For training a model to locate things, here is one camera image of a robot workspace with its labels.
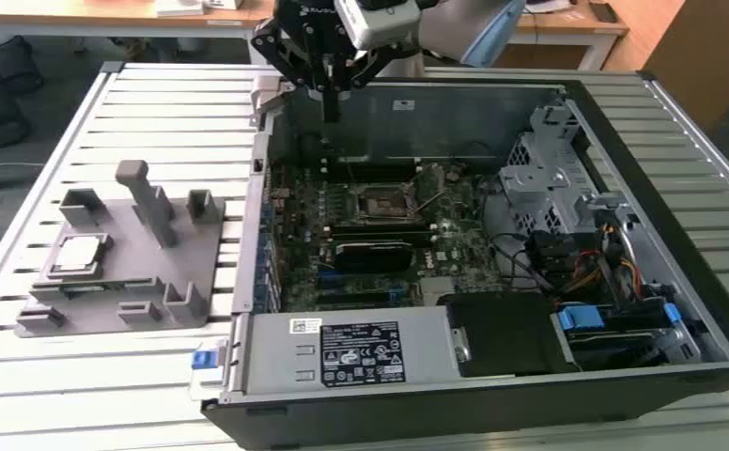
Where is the black RAM slot bank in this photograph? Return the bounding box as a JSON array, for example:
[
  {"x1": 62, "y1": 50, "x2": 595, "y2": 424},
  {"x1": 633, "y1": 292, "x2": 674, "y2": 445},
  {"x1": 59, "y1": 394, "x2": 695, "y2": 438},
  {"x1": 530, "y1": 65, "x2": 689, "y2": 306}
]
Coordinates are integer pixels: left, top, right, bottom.
[
  {"x1": 329, "y1": 223, "x2": 434, "y2": 246},
  {"x1": 321, "y1": 157, "x2": 423, "y2": 185}
]

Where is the small square CPU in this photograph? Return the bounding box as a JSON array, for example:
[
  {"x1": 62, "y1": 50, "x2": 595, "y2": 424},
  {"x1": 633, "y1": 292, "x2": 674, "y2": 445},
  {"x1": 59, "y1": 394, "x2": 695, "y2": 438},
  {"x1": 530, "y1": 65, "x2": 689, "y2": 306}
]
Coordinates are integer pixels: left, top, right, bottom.
[{"x1": 49, "y1": 236, "x2": 103, "y2": 274}]

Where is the wooden desk white frame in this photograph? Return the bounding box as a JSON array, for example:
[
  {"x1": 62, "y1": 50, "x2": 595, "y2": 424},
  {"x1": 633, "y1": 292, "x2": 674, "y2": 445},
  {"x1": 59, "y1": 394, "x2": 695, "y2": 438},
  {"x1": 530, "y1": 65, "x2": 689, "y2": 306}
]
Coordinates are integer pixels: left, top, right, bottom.
[
  {"x1": 243, "y1": 0, "x2": 630, "y2": 71},
  {"x1": 0, "y1": 0, "x2": 278, "y2": 41}
]

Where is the CPU socket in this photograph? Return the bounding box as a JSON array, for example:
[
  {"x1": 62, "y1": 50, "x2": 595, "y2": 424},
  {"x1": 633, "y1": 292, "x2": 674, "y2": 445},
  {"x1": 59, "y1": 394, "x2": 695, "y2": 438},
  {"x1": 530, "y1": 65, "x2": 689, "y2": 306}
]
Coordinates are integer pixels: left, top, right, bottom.
[{"x1": 351, "y1": 182, "x2": 417, "y2": 220}]

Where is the blue disk carrier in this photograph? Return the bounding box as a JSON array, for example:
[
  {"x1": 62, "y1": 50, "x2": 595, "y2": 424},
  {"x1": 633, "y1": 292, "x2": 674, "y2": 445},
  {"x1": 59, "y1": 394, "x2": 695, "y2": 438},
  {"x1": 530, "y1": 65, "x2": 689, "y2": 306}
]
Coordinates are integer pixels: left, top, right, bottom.
[{"x1": 554, "y1": 303, "x2": 606, "y2": 335}]

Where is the grey plastic parts rack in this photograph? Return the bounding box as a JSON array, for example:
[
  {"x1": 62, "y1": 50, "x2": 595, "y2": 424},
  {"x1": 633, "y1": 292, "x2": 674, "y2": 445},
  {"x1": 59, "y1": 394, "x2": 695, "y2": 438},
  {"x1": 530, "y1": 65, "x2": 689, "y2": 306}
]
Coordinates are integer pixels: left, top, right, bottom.
[{"x1": 11, "y1": 159, "x2": 227, "y2": 339}]

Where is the white box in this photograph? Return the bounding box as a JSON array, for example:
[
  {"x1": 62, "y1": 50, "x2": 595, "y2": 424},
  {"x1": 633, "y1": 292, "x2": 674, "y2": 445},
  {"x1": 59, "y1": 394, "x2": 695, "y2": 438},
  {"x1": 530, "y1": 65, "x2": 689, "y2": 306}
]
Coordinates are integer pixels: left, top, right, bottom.
[{"x1": 155, "y1": 0, "x2": 207, "y2": 19}]

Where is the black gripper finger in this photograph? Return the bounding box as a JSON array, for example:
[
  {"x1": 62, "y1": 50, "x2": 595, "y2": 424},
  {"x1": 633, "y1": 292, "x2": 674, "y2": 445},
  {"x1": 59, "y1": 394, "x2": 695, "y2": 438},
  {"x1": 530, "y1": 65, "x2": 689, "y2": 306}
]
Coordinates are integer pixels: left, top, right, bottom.
[
  {"x1": 330, "y1": 45, "x2": 405, "y2": 124},
  {"x1": 249, "y1": 17, "x2": 335, "y2": 124}
]

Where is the coloured wire bundle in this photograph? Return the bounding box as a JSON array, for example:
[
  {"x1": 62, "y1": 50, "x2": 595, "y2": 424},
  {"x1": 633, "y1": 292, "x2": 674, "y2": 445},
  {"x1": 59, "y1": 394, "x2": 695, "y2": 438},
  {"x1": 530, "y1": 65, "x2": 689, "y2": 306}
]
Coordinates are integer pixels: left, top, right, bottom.
[{"x1": 563, "y1": 223, "x2": 645, "y2": 302}]

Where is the wooden cabinet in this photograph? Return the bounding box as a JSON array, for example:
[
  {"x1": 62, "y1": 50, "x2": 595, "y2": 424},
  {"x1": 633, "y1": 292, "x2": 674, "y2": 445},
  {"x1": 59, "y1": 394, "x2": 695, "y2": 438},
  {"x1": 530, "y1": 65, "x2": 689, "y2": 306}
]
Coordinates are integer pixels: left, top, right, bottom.
[{"x1": 601, "y1": 0, "x2": 729, "y2": 137}]

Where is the silver disk bay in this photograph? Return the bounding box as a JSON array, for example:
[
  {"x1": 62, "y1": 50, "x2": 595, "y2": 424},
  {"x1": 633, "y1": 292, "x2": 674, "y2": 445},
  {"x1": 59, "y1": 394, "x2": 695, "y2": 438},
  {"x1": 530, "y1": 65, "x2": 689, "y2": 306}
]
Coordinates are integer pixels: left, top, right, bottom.
[{"x1": 549, "y1": 300, "x2": 707, "y2": 372}]

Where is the grey power supply with label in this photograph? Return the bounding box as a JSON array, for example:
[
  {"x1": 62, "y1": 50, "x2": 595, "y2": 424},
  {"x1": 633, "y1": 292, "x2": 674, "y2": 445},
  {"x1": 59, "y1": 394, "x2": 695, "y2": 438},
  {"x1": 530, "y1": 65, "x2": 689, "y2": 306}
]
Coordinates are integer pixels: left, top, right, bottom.
[{"x1": 225, "y1": 307, "x2": 471, "y2": 394}]

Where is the black open PC case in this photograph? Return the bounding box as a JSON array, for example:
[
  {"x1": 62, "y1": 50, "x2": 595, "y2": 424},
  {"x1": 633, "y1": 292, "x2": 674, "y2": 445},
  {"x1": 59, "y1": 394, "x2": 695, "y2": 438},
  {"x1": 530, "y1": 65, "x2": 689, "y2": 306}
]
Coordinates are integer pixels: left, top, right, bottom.
[{"x1": 198, "y1": 73, "x2": 729, "y2": 451}]

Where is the black expansion slot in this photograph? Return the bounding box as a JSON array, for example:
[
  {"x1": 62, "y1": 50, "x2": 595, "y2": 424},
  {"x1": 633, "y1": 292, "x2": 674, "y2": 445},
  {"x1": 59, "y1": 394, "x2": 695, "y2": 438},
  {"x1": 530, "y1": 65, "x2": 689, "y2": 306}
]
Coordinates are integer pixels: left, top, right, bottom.
[{"x1": 317, "y1": 290, "x2": 417, "y2": 309}]

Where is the silver chipset heatsink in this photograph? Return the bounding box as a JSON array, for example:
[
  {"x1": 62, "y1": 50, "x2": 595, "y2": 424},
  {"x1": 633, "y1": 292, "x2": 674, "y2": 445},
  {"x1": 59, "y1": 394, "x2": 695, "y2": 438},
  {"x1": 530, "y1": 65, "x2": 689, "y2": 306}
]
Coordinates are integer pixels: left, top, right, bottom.
[{"x1": 418, "y1": 276, "x2": 459, "y2": 305}]

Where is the green RAM stick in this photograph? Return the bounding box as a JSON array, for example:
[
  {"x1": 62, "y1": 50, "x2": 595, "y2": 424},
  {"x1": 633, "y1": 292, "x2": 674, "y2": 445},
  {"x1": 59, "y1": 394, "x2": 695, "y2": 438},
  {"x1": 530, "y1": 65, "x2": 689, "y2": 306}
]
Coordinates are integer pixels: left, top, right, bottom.
[{"x1": 30, "y1": 277, "x2": 154, "y2": 291}]

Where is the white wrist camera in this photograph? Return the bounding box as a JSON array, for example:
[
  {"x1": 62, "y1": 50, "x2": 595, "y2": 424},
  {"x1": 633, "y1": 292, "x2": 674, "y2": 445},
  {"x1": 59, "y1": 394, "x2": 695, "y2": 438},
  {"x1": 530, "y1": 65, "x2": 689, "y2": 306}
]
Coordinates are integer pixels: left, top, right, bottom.
[{"x1": 331, "y1": 0, "x2": 422, "y2": 51}]

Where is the silver perforated drive cage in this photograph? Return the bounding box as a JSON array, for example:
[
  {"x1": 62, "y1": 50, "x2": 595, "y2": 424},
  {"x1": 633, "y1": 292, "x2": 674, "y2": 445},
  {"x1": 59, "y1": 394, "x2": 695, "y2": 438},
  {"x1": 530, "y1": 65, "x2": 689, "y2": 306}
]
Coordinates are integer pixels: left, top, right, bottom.
[{"x1": 498, "y1": 105, "x2": 629, "y2": 236}]

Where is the small black mesh bin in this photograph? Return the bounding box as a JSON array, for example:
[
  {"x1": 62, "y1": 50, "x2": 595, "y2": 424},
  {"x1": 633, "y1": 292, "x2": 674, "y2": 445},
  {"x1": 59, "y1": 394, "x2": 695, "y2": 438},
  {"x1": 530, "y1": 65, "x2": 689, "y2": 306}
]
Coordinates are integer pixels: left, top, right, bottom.
[{"x1": 0, "y1": 35, "x2": 45, "y2": 95}]

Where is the black graphics card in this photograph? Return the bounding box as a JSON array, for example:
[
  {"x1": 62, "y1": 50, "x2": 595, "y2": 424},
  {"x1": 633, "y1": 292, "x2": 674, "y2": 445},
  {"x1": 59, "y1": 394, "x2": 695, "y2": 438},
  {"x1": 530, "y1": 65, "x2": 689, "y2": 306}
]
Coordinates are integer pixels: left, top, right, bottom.
[{"x1": 331, "y1": 240, "x2": 414, "y2": 274}]

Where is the thin metal locking lever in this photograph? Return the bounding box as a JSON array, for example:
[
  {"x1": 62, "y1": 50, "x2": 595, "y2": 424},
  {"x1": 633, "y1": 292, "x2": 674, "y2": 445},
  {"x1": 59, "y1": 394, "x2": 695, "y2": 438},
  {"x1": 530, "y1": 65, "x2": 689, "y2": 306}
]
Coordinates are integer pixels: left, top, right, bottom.
[
  {"x1": 341, "y1": 148, "x2": 361, "y2": 190},
  {"x1": 418, "y1": 189, "x2": 450, "y2": 212}
]

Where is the green motherboard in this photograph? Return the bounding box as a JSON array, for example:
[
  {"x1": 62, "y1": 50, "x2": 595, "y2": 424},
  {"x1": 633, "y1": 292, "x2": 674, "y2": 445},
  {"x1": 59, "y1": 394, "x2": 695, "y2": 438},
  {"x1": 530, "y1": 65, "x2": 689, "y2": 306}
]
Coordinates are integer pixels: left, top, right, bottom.
[{"x1": 262, "y1": 159, "x2": 510, "y2": 314}]

